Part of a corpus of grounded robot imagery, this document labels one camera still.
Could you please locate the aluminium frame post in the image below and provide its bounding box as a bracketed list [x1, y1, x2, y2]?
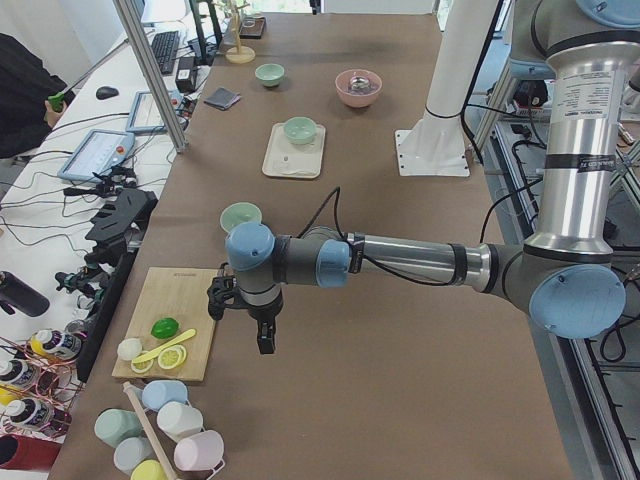
[113, 0, 187, 154]

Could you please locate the blue cup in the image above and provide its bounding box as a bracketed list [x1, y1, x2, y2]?
[141, 380, 189, 411]

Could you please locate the wooden cutting board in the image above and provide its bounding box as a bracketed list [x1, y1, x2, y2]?
[112, 267, 217, 383]

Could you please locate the person in black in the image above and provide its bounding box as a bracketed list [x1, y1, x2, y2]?
[1, 33, 75, 159]

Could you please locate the black keyboard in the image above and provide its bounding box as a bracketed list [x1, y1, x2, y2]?
[151, 31, 180, 76]

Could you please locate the black computer mouse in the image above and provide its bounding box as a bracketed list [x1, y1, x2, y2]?
[95, 86, 119, 100]

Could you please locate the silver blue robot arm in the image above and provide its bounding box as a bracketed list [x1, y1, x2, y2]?
[208, 1, 639, 354]

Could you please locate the teach pendant near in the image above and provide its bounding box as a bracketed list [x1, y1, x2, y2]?
[57, 129, 135, 183]

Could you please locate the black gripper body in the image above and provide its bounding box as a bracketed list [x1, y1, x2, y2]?
[248, 296, 280, 325]

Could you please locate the black gripper stand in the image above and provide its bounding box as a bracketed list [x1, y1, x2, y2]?
[76, 188, 158, 383]

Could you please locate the white rectangular tray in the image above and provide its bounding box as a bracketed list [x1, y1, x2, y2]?
[262, 122, 326, 179]

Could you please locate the yellow plastic knife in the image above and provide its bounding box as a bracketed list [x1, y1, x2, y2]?
[132, 328, 197, 363]

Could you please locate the white cup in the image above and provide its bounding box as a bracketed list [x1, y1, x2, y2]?
[156, 401, 204, 442]

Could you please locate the green lime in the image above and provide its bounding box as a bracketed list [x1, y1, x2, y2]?
[151, 317, 180, 339]

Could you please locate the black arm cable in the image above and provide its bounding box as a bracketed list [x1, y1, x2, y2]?
[296, 186, 466, 287]

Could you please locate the black bottle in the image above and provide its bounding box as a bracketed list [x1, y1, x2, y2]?
[1, 271, 50, 317]

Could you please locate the yellow paint bottle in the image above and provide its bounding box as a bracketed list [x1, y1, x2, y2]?
[30, 329, 82, 361]

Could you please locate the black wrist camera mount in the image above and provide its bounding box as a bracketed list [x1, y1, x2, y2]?
[207, 262, 242, 321]

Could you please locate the teach pendant far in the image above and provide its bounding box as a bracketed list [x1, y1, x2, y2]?
[126, 91, 166, 134]

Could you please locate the lemon slice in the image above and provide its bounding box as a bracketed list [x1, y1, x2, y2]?
[130, 359, 154, 374]
[157, 344, 187, 370]

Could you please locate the white garlic toy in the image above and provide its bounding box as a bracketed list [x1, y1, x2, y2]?
[117, 337, 143, 362]

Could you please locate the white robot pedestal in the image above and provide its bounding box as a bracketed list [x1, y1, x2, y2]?
[395, 0, 501, 177]

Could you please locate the lemon slice right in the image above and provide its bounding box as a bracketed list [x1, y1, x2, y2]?
[157, 344, 187, 370]

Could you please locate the green cup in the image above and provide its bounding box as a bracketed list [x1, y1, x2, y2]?
[94, 409, 143, 448]

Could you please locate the lemon slice left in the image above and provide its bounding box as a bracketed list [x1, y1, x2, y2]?
[130, 359, 154, 374]

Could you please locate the teach pendant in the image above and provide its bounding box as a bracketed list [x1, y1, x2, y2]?
[126, 91, 166, 134]
[57, 129, 135, 183]

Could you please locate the yellow cup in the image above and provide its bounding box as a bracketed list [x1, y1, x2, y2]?
[130, 459, 168, 480]

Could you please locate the pink cup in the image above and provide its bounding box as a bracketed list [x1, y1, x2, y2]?
[174, 430, 225, 472]

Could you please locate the pink bowl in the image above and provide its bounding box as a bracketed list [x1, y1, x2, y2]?
[335, 69, 383, 108]

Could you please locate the green bowl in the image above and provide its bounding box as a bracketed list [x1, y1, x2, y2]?
[219, 202, 262, 233]
[255, 63, 285, 88]
[283, 116, 317, 145]

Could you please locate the wooden cup rack rod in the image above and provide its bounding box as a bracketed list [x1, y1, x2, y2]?
[122, 381, 178, 480]

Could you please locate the wooden mug tree stand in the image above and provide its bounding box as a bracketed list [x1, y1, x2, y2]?
[216, 0, 255, 64]

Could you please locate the grey cup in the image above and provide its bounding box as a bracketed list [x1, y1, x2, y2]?
[113, 437, 153, 475]

